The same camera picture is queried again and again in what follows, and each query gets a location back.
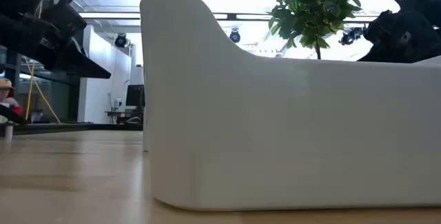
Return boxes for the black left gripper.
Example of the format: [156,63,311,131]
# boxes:
[0,10,112,80]

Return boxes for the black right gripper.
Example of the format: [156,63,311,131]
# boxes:
[357,27,441,64]

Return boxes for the white plastic basket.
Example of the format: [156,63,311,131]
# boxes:
[139,0,441,212]

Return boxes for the round black ceiling lamp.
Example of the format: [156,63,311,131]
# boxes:
[338,26,366,46]
[114,32,130,49]
[229,28,242,44]

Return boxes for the yellow tripod legs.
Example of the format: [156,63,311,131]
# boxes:
[23,56,62,125]

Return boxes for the black computer monitor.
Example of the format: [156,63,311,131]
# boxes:
[125,83,146,108]

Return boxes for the wooden desk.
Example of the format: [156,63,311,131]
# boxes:
[104,110,144,125]

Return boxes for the person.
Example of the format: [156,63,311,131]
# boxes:
[0,78,24,116]

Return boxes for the black clamp lever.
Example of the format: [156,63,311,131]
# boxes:
[0,104,28,126]

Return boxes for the green leafy plant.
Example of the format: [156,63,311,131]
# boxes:
[267,0,369,60]

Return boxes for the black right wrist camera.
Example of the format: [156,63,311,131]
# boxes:
[363,9,414,44]

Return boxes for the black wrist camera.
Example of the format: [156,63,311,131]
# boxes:
[40,2,88,39]
[363,9,414,44]

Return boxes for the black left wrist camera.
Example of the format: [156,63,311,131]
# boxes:
[40,2,88,39]

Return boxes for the black table frame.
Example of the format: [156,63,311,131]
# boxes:
[0,123,144,136]

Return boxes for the small white frame foot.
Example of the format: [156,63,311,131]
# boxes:
[3,121,15,142]

